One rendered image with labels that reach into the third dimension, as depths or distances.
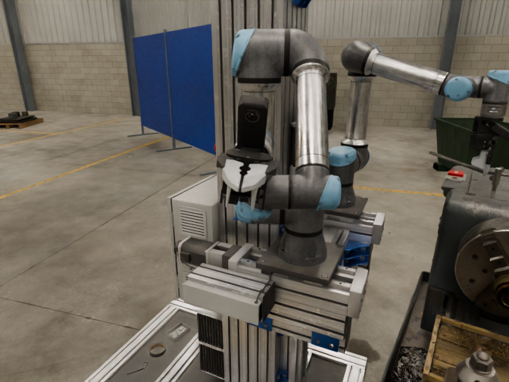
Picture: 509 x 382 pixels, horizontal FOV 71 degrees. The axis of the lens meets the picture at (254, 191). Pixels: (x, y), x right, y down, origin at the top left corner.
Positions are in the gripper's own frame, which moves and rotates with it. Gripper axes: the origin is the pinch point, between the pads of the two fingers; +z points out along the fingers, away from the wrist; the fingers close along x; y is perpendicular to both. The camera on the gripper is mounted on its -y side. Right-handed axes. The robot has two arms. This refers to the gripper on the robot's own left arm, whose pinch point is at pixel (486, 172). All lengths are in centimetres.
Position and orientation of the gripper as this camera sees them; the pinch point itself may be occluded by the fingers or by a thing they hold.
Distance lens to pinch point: 156.1
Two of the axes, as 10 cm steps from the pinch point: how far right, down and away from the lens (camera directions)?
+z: 0.0, 9.4, 3.3
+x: -5.4, 2.8, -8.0
